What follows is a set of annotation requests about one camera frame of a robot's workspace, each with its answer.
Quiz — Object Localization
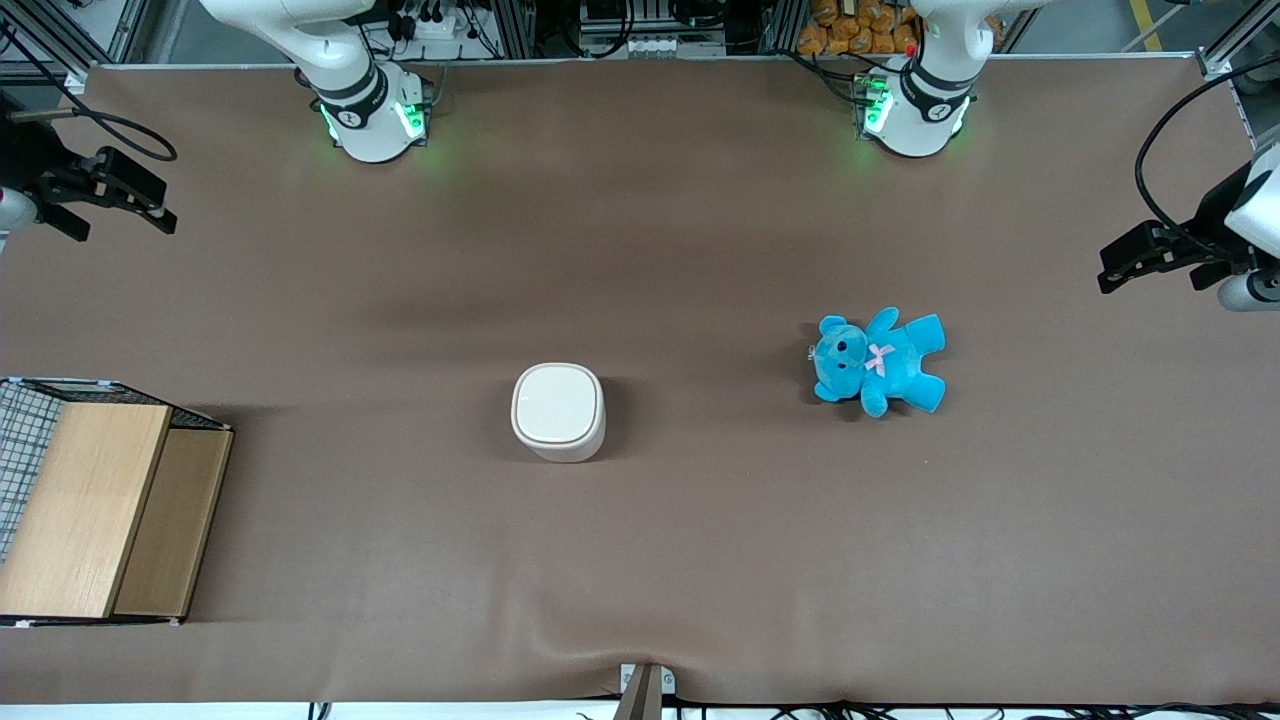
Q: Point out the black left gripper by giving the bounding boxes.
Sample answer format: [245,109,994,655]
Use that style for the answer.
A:
[1097,160,1257,296]

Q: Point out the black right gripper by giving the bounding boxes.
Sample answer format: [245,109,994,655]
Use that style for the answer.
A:
[0,96,179,243]

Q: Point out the white lidded trash can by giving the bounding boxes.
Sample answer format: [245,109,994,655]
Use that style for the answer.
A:
[510,361,608,464]

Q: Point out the blue teddy bear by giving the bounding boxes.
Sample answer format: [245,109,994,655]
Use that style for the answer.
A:
[810,306,948,420]

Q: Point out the white power strip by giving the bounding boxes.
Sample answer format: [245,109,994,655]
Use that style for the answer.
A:
[398,6,473,43]

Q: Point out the pile of orange plush toys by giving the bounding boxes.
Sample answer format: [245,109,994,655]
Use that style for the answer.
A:
[796,0,923,58]

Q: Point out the brown table mat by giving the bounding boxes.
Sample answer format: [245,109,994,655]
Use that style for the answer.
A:
[0,57,1280,707]

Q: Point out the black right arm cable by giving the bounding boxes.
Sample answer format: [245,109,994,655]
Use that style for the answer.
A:
[0,18,179,163]

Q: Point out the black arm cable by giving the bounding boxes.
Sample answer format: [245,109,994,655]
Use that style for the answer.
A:
[0,18,179,163]
[1134,52,1280,253]

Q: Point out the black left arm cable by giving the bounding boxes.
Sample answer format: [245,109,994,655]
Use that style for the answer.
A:
[1134,52,1280,253]

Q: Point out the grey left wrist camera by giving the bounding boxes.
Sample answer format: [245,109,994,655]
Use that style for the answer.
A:
[1216,268,1280,313]

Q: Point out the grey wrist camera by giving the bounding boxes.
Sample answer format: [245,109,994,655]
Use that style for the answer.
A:
[0,187,41,253]
[1216,268,1280,313]

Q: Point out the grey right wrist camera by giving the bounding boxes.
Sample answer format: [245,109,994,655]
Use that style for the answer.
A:
[0,187,41,253]

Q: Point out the aluminium frame post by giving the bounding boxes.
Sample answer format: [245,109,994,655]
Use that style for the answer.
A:
[1190,0,1280,83]
[0,0,153,83]

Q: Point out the wooden shelf with wire mesh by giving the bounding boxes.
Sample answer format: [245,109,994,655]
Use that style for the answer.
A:
[0,376,236,629]

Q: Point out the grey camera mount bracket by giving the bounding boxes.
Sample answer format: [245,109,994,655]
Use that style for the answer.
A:
[614,661,678,720]

